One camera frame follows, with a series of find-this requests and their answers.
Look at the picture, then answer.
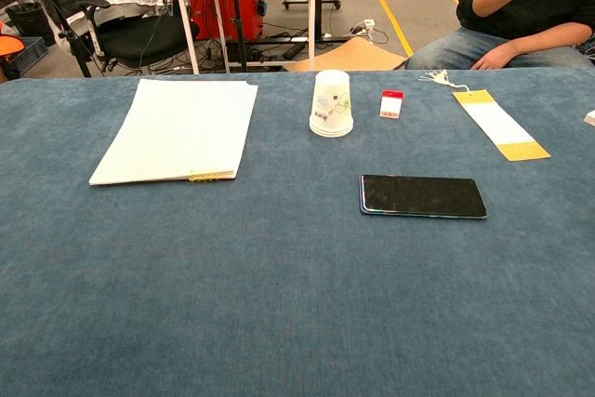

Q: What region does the dark plastic crate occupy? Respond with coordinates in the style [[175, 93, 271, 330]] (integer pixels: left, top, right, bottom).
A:
[[8, 36, 49, 76]]

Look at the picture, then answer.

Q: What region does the black tripod stand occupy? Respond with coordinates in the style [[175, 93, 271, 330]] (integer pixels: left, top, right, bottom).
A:
[[225, 0, 250, 73], [27, 0, 94, 78]]

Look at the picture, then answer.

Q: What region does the small red white box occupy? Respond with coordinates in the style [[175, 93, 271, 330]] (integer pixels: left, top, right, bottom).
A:
[[379, 89, 404, 120]]

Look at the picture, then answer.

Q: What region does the red cabinet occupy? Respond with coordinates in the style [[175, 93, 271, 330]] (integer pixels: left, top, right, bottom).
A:
[[187, 0, 264, 41]]

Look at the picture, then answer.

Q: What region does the brown cardboard sheet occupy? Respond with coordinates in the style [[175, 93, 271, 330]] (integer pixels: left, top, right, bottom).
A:
[[283, 37, 408, 73]]

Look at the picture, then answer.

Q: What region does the black office chair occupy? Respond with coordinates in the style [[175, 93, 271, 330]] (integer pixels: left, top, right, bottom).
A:
[[72, 0, 201, 75]]

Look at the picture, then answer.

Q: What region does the seated person in jeans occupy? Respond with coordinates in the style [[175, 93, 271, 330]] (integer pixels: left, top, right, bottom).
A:
[[404, 0, 595, 71]]

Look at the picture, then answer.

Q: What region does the black power strip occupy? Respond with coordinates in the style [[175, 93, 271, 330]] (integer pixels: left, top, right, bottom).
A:
[[282, 42, 308, 61]]

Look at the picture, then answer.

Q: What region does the blue table cloth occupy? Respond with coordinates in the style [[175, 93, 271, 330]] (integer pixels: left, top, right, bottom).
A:
[[0, 69, 595, 397]]

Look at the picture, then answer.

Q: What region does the yellow white tasselled bookmark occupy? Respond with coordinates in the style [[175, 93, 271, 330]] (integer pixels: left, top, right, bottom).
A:
[[418, 69, 552, 163]]

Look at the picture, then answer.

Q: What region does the blue card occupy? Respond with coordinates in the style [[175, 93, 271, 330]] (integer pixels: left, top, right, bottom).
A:
[[359, 174, 489, 220]]

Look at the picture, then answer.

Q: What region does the white paper cup stack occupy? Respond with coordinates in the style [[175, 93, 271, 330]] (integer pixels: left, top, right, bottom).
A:
[[309, 70, 355, 139]]

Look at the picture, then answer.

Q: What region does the orange object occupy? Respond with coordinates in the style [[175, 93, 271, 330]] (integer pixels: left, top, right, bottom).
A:
[[0, 20, 27, 63]]

